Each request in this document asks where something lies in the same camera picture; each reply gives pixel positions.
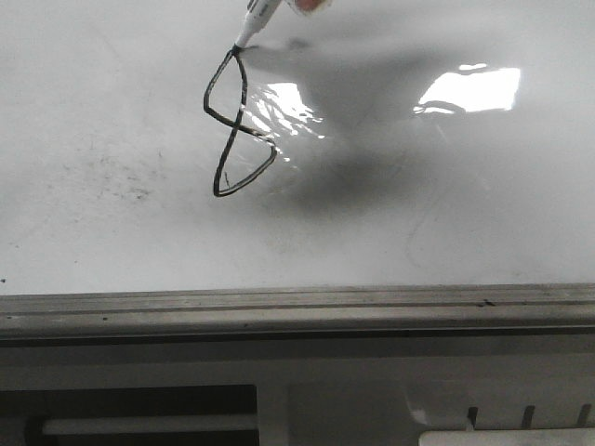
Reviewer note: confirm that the white whiteboard with metal frame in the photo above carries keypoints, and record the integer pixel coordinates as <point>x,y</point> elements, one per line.
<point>435,168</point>

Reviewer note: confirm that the grey base with slots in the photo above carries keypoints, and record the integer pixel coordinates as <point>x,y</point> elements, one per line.
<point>377,391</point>

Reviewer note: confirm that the red magnet taped to marker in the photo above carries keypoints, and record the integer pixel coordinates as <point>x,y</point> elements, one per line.
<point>308,7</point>

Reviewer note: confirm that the white black whiteboard marker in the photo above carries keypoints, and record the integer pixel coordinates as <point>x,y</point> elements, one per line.
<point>257,16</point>

